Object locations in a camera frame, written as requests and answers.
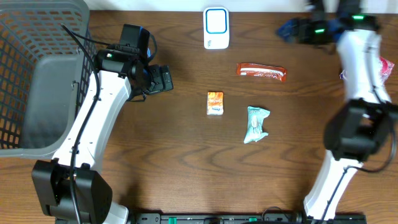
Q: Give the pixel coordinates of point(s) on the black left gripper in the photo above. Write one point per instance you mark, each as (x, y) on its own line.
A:
(165, 78)

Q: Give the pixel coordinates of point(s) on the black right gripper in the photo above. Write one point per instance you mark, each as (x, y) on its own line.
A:
(289, 31)

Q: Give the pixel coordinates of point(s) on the orange snack bar wrapper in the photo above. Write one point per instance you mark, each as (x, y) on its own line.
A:
(258, 70)

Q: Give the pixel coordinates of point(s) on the small orange box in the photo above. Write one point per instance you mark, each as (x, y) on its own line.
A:
(214, 104)

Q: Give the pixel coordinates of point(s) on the purple red tissue pack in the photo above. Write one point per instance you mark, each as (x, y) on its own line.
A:
(385, 69)

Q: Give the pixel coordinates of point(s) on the teal snack wrapper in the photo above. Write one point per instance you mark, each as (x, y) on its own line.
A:
(256, 118)

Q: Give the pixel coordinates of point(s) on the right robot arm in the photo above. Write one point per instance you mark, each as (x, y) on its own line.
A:
(361, 136)

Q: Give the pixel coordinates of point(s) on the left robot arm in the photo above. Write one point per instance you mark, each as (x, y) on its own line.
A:
(70, 187)

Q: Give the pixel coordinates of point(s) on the white barcode scanner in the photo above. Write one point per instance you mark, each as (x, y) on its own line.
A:
(216, 28)

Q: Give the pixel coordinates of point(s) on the grey plastic mesh basket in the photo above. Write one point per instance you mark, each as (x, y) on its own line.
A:
(45, 48)

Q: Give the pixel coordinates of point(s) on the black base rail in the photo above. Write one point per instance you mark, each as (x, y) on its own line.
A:
(156, 218)

